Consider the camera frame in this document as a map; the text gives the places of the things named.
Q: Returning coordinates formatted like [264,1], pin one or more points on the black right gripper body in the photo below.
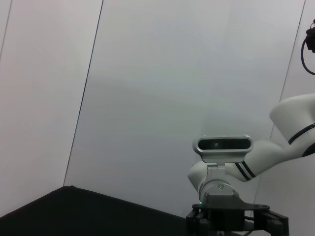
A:
[226,211]

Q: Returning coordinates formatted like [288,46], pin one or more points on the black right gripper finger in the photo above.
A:
[195,221]
[273,222]

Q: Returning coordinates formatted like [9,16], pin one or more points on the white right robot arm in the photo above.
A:
[268,152]

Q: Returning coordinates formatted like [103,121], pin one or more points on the black tablecloth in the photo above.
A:
[73,214]

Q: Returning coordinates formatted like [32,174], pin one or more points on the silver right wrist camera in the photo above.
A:
[221,155]

